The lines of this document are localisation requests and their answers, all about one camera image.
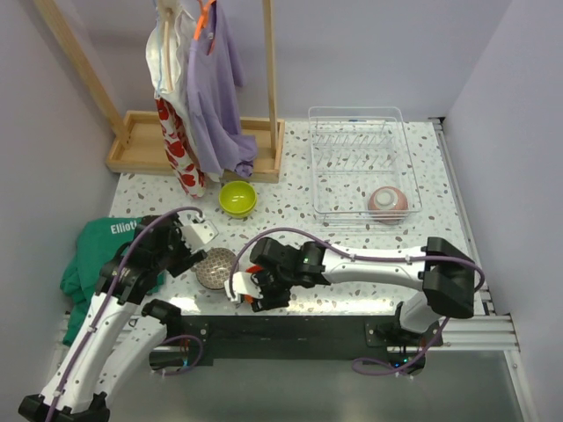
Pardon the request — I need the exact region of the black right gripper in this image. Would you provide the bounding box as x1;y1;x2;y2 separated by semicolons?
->
247;268;295;312

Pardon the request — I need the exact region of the pink white ceramic bowl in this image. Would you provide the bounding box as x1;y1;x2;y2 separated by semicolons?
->
368;186;408;225

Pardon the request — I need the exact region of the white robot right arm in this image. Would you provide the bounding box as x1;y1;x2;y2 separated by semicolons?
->
233;236;484;346

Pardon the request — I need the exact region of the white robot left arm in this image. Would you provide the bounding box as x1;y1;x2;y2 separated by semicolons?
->
18;207;217;421

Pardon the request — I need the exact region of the wooden clothes rack stand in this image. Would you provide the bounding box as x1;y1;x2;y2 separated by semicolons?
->
34;1;285;184

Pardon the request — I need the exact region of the brown patterned ceramic bowl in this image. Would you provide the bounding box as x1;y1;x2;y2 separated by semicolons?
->
195;248;235;291

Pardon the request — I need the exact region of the lower lime green bowl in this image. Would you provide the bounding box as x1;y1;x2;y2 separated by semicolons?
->
220;200;257;219

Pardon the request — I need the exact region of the lime green bowl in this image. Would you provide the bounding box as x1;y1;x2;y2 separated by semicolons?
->
219;180;258;204
220;200;257;219

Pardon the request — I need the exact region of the upper lime green bowl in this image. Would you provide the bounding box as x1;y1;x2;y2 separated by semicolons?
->
219;180;258;204

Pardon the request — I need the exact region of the green sweatshirt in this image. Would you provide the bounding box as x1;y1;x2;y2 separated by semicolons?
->
59;215;168;351

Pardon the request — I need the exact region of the red floral white garment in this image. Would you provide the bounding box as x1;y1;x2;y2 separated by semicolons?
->
145;1;206;198

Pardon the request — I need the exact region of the lilac purple shirt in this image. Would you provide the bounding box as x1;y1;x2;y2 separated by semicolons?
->
186;1;258;178

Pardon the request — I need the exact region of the orange clothes hanger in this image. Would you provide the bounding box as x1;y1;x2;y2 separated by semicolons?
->
193;0;218;55

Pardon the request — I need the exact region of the wooden clothes hanger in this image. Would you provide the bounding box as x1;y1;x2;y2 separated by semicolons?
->
157;0;180;92

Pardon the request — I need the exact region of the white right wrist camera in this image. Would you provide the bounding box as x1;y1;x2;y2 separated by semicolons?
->
224;272;262;303

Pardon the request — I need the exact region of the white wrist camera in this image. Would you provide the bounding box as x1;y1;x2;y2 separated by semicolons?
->
224;272;262;303
180;222;219;251

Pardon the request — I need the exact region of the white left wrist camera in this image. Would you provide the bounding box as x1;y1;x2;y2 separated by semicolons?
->
180;222;219;251

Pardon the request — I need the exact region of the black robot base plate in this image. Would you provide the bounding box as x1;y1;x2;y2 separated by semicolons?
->
131;314;443;368

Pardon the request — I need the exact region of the white wire dish rack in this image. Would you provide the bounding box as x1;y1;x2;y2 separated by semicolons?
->
308;106;422;228

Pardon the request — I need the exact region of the aluminium rail frame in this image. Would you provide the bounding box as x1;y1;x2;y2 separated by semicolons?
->
33;116;540;422

